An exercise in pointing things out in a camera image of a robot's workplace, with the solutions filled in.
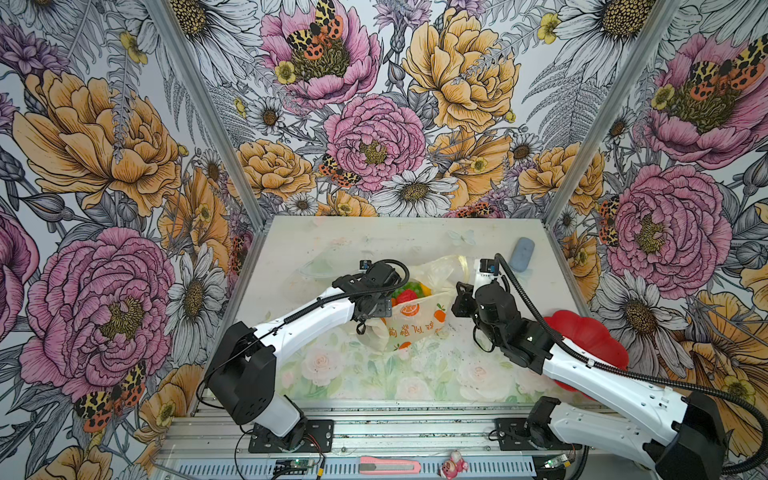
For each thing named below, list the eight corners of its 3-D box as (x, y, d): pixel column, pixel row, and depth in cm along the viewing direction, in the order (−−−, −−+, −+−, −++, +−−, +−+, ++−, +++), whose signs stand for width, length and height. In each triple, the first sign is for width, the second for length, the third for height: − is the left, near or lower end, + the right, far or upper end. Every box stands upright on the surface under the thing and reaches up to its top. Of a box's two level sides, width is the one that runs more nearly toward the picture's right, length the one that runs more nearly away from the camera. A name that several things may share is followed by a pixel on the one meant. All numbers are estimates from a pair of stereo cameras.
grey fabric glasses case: (506, 267, 110) (508, 263, 108) (516, 239, 119) (518, 234, 117) (525, 274, 108) (528, 270, 106) (533, 245, 117) (536, 240, 115)
